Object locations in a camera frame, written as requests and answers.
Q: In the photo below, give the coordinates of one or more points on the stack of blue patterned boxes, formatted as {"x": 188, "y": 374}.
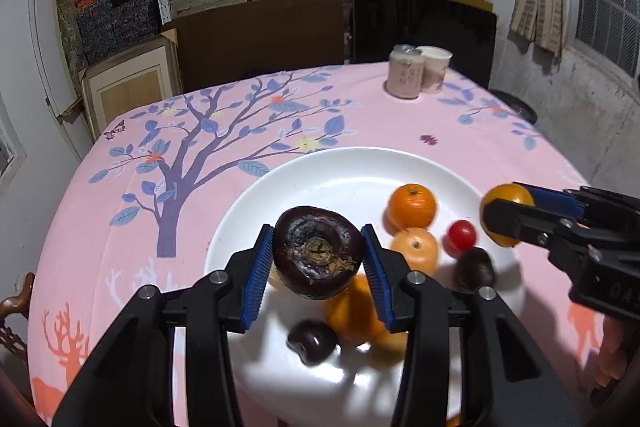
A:
{"x": 117, "y": 22}

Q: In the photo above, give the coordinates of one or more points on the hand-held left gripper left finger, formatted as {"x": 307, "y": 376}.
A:
{"x": 257, "y": 282}

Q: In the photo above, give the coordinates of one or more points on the orange yellow tomato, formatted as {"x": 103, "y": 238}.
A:
{"x": 502, "y": 194}

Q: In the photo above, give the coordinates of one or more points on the dark brown board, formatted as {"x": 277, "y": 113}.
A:
{"x": 260, "y": 47}

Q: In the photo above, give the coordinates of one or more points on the beige beverage can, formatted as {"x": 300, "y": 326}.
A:
{"x": 404, "y": 74}

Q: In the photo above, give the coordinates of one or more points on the dark plum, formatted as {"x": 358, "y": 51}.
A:
{"x": 311, "y": 342}

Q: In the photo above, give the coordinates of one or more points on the grey stone slab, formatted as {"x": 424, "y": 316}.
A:
{"x": 67, "y": 27}

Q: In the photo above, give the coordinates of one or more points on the black chair back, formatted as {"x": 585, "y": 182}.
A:
{"x": 425, "y": 22}

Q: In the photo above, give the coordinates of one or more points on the tangerine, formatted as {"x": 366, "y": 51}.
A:
{"x": 352, "y": 317}
{"x": 412, "y": 207}

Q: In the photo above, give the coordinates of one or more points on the person's right hand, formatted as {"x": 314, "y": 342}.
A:
{"x": 615, "y": 352}

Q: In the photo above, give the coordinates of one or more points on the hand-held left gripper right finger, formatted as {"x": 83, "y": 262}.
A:
{"x": 377, "y": 277}

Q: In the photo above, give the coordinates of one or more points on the yellow pepino melon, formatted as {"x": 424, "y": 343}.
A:
{"x": 415, "y": 249}

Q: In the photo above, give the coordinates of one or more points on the red cherry tomato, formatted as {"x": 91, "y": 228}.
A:
{"x": 461, "y": 234}

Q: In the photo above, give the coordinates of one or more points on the wooden chair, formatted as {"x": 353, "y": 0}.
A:
{"x": 17, "y": 302}

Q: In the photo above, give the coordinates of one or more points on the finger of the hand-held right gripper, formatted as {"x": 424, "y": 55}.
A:
{"x": 555, "y": 201}
{"x": 525, "y": 224}

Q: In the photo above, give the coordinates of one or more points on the framed picture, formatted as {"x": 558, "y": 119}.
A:
{"x": 130, "y": 89}

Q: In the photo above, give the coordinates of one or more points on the white door panel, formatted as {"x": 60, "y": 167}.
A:
{"x": 42, "y": 57}

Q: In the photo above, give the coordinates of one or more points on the dark purple mangosteen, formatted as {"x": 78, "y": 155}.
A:
{"x": 475, "y": 269}
{"x": 317, "y": 257}

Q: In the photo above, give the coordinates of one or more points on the black round stool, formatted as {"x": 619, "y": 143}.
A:
{"x": 517, "y": 107}

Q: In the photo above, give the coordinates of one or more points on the paper cup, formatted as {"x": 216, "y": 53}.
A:
{"x": 436, "y": 69}

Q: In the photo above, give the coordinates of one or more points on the white plate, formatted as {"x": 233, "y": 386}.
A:
{"x": 325, "y": 182}

